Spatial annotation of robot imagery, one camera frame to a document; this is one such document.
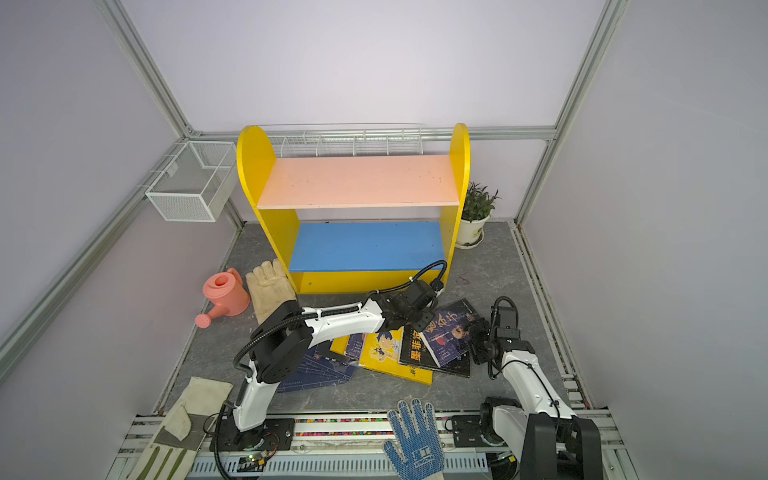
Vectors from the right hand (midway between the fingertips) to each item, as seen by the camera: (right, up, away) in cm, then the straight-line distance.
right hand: (467, 334), depth 88 cm
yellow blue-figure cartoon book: (-37, -1, -6) cm, 37 cm away
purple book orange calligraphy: (-33, -2, -5) cm, 33 cm away
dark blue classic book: (-40, -5, -7) cm, 41 cm away
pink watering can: (-72, +13, 0) cm, 73 cm away
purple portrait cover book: (-6, -1, -2) cm, 7 cm away
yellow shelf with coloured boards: (-37, +36, +35) cm, 63 cm away
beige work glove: (-64, +12, +13) cm, 67 cm away
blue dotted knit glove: (-15, -23, -16) cm, 32 cm away
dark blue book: (-43, -7, -9) cm, 45 cm away
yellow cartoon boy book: (-25, -3, -6) cm, 26 cm away
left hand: (-12, +6, +1) cm, 13 cm away
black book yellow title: (-16, -4, -5) cm, 17 cm away
